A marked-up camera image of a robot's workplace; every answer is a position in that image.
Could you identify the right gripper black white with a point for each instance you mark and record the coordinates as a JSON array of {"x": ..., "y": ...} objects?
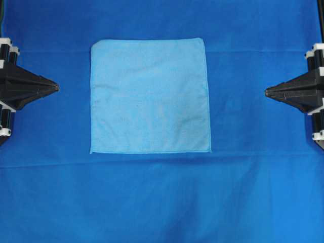
[{"x": 307, "y": 102}]

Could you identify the dark blue table cloth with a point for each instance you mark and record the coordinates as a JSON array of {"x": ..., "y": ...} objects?
[{"x": 263, "y": 179}]

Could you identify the light blue towel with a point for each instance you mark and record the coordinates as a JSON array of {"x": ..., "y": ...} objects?
[{"x": 149, "y": 97}]

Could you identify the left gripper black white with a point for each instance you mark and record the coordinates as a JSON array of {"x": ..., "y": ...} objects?
[{"x": 10, "y": 71}]

